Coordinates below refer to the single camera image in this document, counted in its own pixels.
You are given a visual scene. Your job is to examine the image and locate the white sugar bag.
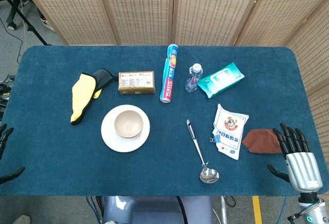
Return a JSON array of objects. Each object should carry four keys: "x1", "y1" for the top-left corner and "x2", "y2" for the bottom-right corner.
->
[{"x1": 212, "y1": 103, "x2": 250, "y2": 161}]

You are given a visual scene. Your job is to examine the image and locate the yellow and grey cleaning mitt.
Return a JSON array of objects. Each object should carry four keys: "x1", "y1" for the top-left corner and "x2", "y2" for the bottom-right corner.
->
[{"x1": 70, "y1": 69, "x2": 115, "y2": 126}]

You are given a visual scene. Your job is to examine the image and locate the woven wooden folding screen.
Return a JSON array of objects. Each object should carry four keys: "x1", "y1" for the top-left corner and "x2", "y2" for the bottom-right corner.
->
[{"x1": 16, "y1": 0, "x2": 329, "y2": 199}]

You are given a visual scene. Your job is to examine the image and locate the black tripod stand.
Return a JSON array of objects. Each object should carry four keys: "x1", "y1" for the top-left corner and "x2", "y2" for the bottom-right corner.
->
[{"x1": 0, "y1": 0, "x2": 52, "y2": 46}]

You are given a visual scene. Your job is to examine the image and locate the blue cable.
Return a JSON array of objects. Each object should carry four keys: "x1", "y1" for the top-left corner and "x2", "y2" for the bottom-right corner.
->
[
  {"x1": 85, "y1": 196, "x2": 104, "y2": 224},
  {"x1": 278, "y1": 196, "x2": 288, "y2": 222}
]

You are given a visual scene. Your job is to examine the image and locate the black office chair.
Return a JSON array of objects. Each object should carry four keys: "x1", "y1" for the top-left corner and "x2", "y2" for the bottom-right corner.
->
[{"x1": 0, "y1": 0, "x2": 29, "y2": 31}]

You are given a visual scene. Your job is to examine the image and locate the clear water bottle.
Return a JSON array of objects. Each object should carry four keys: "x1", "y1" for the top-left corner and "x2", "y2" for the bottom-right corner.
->
[{"x1": 185, "y1": 63, "x2": 204, "y2": 94}]

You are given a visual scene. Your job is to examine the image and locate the white pole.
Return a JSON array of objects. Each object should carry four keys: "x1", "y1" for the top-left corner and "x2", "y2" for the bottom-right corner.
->
[{"x1": 220, "y1": 196, "x2": 228, "y2": 224}]

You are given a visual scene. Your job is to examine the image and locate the blue table cloth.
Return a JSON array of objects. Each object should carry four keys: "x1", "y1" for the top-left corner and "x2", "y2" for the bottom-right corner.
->
[{"x1": 0, "y1": 45, "x2": 329, "y2": 197}]

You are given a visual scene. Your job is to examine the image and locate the steel ladle with black handle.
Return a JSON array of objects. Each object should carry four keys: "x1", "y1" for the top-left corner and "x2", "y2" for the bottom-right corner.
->
[{"x1": 186, "y1": 119, "x2": 221, "y2": 184}]

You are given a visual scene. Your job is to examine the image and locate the brown cloth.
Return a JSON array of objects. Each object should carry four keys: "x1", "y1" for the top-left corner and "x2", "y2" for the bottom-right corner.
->
[{"x1": 242, "y1": 128, "x2": 286, "y2": 154}]

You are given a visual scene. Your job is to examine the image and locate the green wet wipes pack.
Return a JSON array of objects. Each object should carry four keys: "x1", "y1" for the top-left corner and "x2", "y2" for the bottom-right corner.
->
[{"x1": 197, "y1": 62, "x2": 245, "y2": 99}]

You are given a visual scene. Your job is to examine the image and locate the gold wrapped box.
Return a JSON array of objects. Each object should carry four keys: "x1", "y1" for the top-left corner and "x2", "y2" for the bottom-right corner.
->
[{"x1": 118, "y1": 70, "x2": 156, "y2": 96}]

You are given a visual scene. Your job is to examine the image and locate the blue plastic wrap roll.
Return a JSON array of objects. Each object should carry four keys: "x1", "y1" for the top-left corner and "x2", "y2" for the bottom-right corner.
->
[{"x1": 159, "y1": 44, "x2": 179, "y2": 104}]

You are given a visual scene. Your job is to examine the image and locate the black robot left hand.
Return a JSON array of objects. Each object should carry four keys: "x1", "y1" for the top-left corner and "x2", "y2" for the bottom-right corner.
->
[{"x1": 0, "y1": 123, "x2": 26, "y2": 185}]

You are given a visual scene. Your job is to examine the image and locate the white round plate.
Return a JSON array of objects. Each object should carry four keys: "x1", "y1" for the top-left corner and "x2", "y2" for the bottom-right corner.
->
[{"x1": 100, "y1": 104, "x2": 151, "y2": 153}]

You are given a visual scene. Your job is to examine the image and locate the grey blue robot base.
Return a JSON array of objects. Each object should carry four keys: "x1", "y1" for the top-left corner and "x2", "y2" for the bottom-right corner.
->
[{"x1": 102, "y1": 195, "x2": 214, "y2": 224}]

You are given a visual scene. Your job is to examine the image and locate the beige bowl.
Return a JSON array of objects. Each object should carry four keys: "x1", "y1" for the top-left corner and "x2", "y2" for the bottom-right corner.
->
[
  {"x1": 115, "y1": 125, "x2": 143, "y2": 139},
  {"x1": 114, "y1": 110, "x2": 144, "y2": 137}
]

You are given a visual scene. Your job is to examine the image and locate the silver black robot right hand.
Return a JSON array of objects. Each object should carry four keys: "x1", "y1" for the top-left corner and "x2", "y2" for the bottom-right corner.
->
[{"x1": 267, "y1": 123, "x2": 324, "y2": 193}]

